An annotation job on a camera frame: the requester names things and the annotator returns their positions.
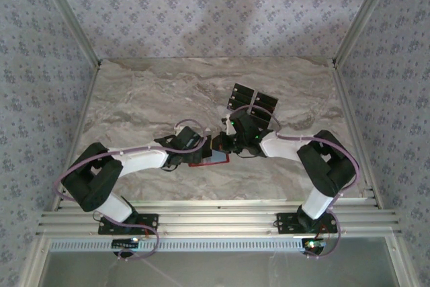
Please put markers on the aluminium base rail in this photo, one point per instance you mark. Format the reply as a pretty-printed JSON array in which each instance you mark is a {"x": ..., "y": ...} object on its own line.
[{"x": 218, "y": 219}]

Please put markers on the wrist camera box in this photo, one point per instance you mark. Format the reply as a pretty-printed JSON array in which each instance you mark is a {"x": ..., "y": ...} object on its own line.
[
  {"x": 181, "y": 131},
  {"x": 229, "y": 127}
]

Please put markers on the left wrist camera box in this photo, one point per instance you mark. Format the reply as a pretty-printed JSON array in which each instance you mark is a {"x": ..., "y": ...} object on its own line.
[{"x": 181, "y": 131}]

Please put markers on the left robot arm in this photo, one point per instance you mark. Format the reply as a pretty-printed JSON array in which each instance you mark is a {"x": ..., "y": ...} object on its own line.
[{"x": 94, "y": 183}]

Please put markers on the small circuit board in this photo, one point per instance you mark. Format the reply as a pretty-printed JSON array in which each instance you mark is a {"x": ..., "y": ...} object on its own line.
[
  {"x": 314, "y": 245},
  {"x": 124, "y": 243}
]

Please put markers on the aluminium side rail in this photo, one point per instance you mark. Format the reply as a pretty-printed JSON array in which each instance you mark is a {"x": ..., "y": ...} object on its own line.
[
  {"x": 87, "y": 95},
  {"x": 352, "y": 115}
]

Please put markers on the grey translucent panel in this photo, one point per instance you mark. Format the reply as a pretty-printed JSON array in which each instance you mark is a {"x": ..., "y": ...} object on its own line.
[{"x": 218, "y": 270}]

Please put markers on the red leather card holder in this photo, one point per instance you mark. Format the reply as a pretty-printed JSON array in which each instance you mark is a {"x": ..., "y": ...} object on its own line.
[{"x": 220, "y": 158}]

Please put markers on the aluminium frame post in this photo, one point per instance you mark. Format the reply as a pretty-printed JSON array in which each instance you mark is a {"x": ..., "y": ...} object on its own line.
[
  {"x": 71, "y": 14},
  {"x": 363, "y": 14}
]

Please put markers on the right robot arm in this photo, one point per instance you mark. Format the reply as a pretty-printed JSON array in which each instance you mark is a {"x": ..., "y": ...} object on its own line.
[{"x": 322, "y": 169}]

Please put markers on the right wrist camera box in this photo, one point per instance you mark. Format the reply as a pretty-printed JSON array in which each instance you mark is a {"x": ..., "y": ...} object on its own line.
[{"x": 229, "y": 127}]

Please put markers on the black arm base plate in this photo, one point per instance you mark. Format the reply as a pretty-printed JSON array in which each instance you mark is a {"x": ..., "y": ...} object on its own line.
[
  {"x": 285, "y": 223},
  {"x": 148, "y": 221}
]

